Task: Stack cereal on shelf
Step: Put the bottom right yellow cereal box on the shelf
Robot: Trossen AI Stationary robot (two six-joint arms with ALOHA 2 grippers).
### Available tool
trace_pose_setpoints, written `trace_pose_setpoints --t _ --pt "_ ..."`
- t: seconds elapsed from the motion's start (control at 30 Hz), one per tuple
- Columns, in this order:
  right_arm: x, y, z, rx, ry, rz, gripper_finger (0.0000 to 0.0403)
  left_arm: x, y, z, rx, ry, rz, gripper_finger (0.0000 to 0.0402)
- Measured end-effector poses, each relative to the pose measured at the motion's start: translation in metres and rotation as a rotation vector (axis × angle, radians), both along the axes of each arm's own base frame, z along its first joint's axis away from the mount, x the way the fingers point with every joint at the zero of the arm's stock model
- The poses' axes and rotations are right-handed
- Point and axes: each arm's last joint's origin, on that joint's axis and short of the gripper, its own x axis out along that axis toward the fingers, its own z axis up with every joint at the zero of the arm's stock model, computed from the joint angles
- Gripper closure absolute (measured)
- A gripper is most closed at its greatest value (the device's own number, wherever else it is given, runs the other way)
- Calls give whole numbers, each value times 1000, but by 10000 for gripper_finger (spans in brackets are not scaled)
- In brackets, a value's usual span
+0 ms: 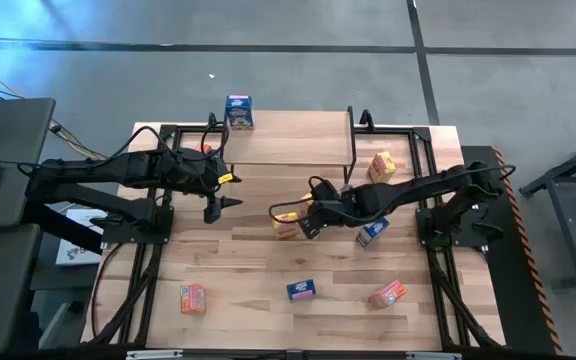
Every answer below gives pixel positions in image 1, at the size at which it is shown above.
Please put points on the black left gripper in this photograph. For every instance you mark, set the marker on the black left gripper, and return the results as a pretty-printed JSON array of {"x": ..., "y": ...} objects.
[{"x": 198, "y": 172}]

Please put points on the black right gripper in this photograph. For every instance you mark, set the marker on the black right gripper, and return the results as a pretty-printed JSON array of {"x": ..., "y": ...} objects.
[{"x": 335, "y": 210}]

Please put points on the orange cereal box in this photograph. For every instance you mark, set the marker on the orange cereal box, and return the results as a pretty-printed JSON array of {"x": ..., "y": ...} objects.
[
  {"x": 193, "y": 298},
  {"x": 205, "y": 148},
  {"x": 388, "y": 294}
]

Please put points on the blue Frosted Flakes cereal box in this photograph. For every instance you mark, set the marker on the blue Frosted Flakes cereal box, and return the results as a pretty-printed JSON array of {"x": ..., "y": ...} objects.
[
  {"x": 301, "y": 290},
  {"x": 372, "y": 232},
  {"x": 239, "y": 112}
]

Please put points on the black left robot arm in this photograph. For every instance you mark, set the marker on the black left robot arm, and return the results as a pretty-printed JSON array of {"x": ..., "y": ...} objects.
[{"x": 93, "y": 172}]

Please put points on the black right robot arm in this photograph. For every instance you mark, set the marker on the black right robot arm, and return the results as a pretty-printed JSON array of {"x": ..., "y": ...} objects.
[{"x": 408, "y": 192}]

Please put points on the black metal bar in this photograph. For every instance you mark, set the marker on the black metal bar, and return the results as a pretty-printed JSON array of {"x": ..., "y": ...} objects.
[{"x": 68, "y": 231}]

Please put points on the white printed box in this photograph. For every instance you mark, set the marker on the white printed box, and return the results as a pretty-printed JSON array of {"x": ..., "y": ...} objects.
[{"x": 75, "y": 255}]

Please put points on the black mat with hazard stripe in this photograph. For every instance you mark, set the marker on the black mat with hazard stripe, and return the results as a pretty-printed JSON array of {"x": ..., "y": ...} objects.
[{"x": 503, "y": 280}]

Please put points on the grey metal leg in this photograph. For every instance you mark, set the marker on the grey metal leg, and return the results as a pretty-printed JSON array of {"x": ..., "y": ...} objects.
[{"x": 60, "y": 322}]

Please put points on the grey desk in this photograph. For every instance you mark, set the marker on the grey desk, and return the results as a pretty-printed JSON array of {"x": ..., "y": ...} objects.
[
  {"x": 13, "y": 140},
  {"x": 13, "y": 260}
]

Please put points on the black frame clamp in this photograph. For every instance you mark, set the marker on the black frame clamp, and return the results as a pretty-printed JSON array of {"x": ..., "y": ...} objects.
[
  {"x": 366, "y": 119},
  {"x": 211, "y": 121}
]

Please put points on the wooden shelf with black frame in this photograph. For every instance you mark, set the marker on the wooden shelf with black frame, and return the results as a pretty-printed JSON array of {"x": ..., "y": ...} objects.
[{"x": 293, "y": 137}]

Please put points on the black aluminium table frame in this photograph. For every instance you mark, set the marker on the black aluminium table frame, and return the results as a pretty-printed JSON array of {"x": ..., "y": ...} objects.
[{"x": 422, "y": 133}]

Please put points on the silver metal bracket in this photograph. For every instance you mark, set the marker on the silver metal bracket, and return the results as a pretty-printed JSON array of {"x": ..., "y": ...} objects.
[
  {"x": 433, "y": 356},
  {"x": 154, "y": 354}
]

